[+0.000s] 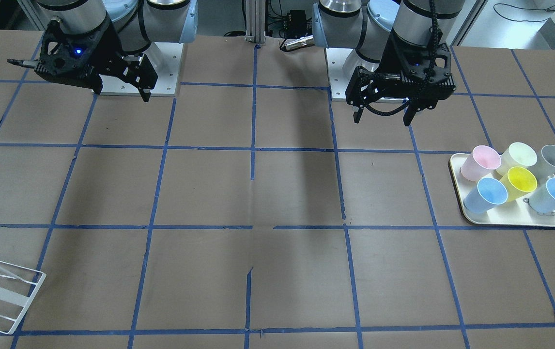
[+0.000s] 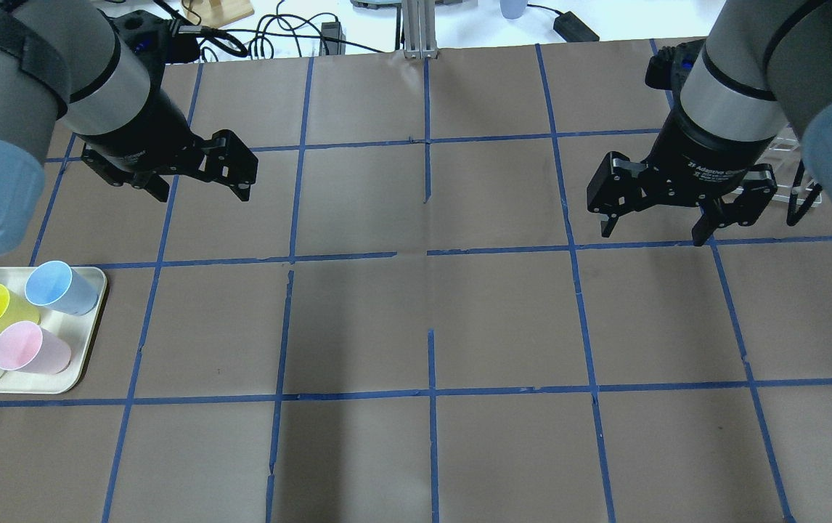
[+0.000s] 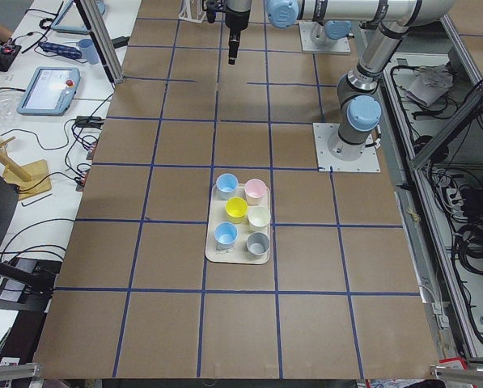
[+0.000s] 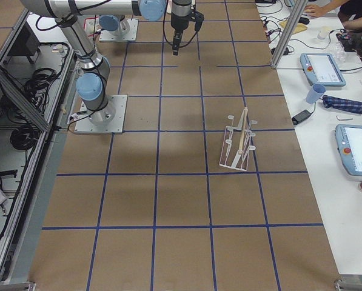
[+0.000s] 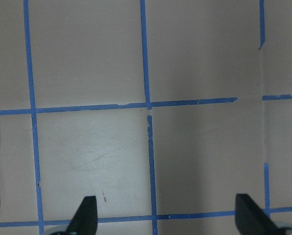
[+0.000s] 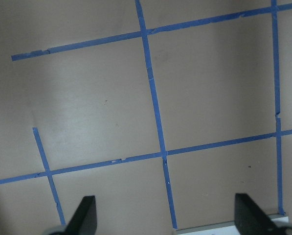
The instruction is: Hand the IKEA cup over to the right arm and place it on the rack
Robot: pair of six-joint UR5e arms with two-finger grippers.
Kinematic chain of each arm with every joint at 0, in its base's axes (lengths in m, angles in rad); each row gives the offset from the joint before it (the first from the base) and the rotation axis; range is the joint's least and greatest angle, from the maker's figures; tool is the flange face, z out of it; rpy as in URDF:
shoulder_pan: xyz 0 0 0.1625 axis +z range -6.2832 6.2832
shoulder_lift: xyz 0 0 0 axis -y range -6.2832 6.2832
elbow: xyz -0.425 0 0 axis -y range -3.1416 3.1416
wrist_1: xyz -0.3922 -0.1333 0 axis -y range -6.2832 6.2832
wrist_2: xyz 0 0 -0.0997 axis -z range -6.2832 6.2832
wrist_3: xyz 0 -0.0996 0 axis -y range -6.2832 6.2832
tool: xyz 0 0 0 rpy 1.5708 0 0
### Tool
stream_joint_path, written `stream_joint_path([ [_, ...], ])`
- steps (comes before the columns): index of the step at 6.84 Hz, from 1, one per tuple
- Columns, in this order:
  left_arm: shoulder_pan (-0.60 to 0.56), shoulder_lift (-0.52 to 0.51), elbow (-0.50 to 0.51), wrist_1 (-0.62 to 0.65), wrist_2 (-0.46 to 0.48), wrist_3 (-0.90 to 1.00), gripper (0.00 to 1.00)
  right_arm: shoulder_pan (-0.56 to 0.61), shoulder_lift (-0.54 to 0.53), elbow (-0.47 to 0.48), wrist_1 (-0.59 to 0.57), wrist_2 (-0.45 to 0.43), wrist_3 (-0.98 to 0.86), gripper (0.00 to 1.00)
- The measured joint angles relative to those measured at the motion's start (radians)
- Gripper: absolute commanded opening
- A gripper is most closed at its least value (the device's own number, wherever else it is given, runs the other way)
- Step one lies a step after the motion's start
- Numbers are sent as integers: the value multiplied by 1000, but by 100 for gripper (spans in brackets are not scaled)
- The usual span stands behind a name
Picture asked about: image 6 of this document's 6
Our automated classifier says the white wire drying rack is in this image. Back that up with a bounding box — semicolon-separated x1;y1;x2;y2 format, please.
175;214;289;235

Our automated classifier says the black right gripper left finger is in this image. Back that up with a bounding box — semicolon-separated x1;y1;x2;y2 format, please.
65;196;97;235

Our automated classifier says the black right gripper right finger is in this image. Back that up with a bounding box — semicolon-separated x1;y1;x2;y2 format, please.
234;193;288;235

